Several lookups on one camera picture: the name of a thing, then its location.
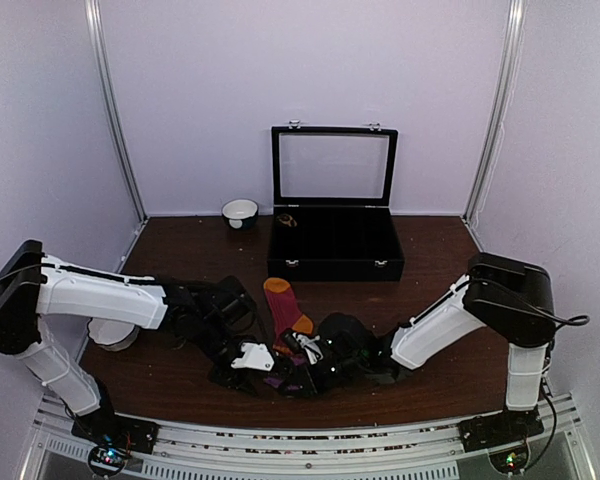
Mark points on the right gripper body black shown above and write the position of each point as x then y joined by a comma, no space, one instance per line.
349,368

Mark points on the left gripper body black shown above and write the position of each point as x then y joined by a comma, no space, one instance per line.
212,336

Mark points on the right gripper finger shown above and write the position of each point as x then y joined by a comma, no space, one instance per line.
293,341
303,383

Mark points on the purple orange striped sock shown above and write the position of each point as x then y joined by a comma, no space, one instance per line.
280,380

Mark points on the maroon orange-toed sock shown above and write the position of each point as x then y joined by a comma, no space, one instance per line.
285,312

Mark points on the black tan argyle sock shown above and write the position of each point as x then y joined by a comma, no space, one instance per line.
285,220

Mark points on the black display case glass lid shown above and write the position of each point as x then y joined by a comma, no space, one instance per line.
336,182

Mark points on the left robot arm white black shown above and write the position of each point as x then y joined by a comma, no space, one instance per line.
34,285

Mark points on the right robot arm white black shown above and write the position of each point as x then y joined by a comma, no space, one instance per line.
510,297

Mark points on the white fluted dish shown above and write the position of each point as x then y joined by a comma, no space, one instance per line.
112,336

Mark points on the small white bowl dark rim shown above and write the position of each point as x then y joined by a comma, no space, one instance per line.
240,214

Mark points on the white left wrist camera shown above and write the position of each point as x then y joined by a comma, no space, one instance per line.
253,356

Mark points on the aluminium front rail frame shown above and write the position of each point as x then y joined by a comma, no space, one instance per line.
426,450

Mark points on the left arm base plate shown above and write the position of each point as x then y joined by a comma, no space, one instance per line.
107,429

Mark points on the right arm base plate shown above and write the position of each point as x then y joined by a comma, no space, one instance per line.
501,428

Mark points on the left aluminium corner post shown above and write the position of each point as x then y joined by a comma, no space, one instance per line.
98,42

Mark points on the aluminium corner post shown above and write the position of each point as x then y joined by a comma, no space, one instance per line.
98,42
495,127

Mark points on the right aluminium corner post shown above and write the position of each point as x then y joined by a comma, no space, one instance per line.
495,127

